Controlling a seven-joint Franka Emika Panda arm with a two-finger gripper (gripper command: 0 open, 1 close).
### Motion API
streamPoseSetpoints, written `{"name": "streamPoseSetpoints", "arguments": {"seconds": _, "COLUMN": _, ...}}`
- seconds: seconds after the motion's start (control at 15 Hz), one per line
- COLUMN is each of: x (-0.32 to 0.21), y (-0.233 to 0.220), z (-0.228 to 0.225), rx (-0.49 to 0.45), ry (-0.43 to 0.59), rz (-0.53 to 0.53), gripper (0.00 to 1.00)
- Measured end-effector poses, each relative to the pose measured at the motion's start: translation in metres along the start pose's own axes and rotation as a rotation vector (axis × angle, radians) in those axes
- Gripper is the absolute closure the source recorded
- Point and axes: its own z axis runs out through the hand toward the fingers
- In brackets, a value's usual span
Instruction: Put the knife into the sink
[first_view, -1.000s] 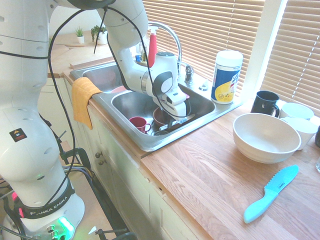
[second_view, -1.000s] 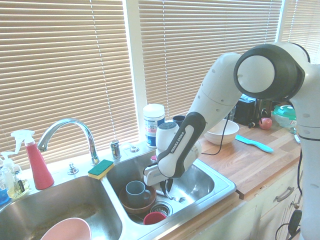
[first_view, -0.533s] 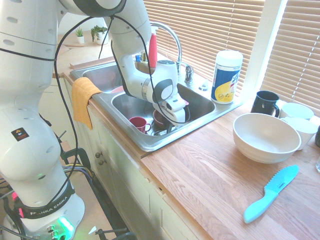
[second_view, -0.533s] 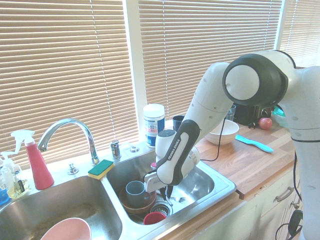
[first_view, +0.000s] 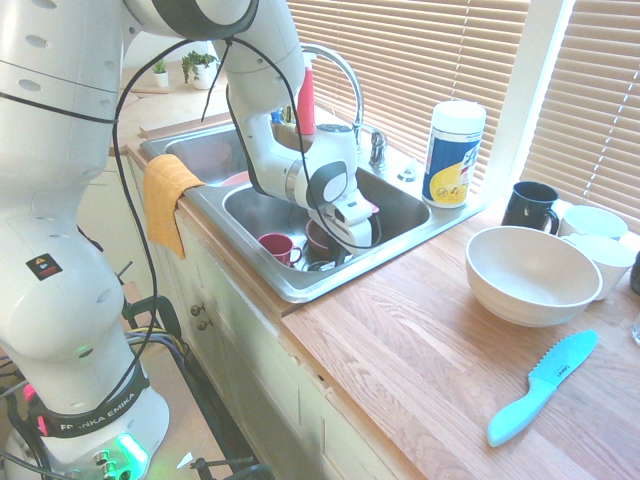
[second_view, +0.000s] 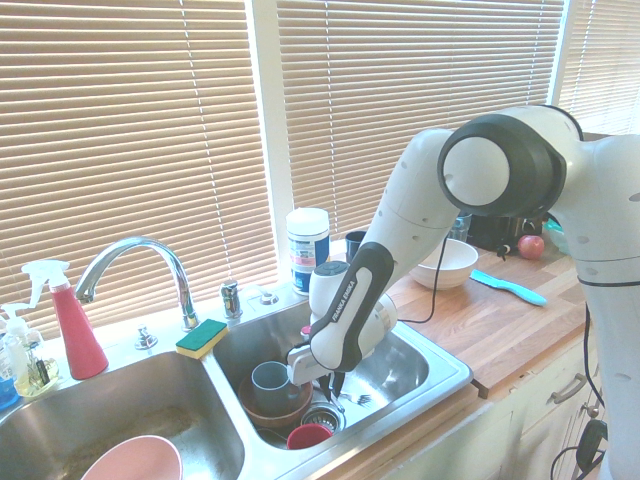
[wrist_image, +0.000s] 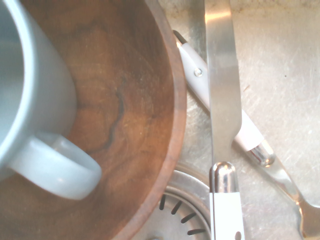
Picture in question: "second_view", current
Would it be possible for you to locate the red enamel mug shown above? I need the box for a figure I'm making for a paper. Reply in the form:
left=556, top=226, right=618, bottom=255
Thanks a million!
left=285, top=423, right=334, bottom=451

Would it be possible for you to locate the thin black cable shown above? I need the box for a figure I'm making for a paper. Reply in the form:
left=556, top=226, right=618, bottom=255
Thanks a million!
left=401, top=234, right=449, bottom=325

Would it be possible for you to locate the white sink sprayer cap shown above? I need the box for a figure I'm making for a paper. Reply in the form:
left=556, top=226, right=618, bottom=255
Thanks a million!
left=244, top=284, right=282, bottom=307

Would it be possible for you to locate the teal plastic item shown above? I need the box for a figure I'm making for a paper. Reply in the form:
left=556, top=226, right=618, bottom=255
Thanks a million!
left=544, top=216, right=572, bottom=255

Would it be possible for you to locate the metal sink drain strainer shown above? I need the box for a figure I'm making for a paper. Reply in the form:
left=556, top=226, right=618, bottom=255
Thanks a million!
left=299, top=401, right=347, bottom=433

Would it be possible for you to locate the chrome curved faucet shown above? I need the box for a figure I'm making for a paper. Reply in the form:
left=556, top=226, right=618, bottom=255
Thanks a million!
left=74, top=235, right=201, bottom=333

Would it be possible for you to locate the pink plastic bowl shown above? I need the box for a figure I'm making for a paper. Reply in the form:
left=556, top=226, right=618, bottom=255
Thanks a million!
left=79, top=435, right=184, bottom=480

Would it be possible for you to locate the white blue labelled canister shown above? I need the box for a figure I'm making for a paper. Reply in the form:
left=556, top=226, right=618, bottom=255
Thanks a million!
left=285, top=206, right=332, bottom=297

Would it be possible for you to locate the black cup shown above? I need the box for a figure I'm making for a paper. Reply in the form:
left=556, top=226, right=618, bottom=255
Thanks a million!
left=344, top=230, right=369, bottom=262

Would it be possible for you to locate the black cable with plug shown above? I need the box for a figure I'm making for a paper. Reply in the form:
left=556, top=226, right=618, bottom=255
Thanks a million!
left=549, top=303, right=610, bottom=480

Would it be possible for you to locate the red apple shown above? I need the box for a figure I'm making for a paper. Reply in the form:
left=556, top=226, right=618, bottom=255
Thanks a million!
left=516, top=234, right=547, bottom=261

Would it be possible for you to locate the beige window blind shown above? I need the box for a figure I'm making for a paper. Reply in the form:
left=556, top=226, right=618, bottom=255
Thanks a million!
left=276, top=0, right=565, bottom=282
left=0, top=0, right=279, bottom=342
left=558, top=0, right=640, bottom=137

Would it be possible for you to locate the metal cabinet handle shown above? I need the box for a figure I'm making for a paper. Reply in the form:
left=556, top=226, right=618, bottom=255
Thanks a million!
left=549, top=371, right=588, bottom=406

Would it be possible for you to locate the stainless steel double sink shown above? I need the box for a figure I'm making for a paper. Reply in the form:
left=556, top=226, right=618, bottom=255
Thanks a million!
left=0, top=293, right=474, bottom=480

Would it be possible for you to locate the small chrome knob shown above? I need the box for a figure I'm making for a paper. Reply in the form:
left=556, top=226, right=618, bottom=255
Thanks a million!
left=134, top=323, right=160, bottom=352

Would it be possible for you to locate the clear drinking glass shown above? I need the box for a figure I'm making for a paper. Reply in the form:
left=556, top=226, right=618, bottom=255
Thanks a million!
left=449, top=212, right=474, bottom=244

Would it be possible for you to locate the yellow green sponge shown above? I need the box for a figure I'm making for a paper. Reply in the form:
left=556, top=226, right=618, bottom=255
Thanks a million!
left=174, top=319, right=231, bottom=361

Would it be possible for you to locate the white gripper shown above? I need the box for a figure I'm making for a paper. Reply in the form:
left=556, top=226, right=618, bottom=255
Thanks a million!
left=286, top=344, right=347, bottom=402

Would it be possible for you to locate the white ceramic bowl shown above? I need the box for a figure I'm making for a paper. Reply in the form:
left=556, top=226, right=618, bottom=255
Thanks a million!
left=409, top=237, right=480, bottom=292

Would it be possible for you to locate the red spray bottle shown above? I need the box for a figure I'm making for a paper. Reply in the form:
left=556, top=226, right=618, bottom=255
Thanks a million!
left=20, top=260, right=110, bottom=381

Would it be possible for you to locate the blue liquid soap bottle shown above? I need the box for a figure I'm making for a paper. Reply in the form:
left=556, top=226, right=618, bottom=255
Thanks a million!
left=0, top=344, right=22, bottom=412

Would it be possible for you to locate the teal plastic brush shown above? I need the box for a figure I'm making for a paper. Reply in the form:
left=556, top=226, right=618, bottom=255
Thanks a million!
left=469, top=268, right=549, bottom=308

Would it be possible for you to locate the brown wooden bowl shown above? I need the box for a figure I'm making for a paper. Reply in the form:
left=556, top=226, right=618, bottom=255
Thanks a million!
left=238, top=374, right=315, bottom=431

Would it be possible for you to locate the chrome faucet lever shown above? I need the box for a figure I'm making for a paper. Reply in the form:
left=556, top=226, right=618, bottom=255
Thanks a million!
left=219, top=279, right=245, bottom=321

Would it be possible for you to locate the clear yellow soap pump bottle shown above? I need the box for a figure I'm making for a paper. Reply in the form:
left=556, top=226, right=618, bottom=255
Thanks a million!
left=0, top=301, right=61, bottom=399

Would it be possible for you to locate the grey ceramic mug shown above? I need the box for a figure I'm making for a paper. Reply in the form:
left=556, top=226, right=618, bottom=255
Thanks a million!
left=250, top=361, right=302, bottom=414

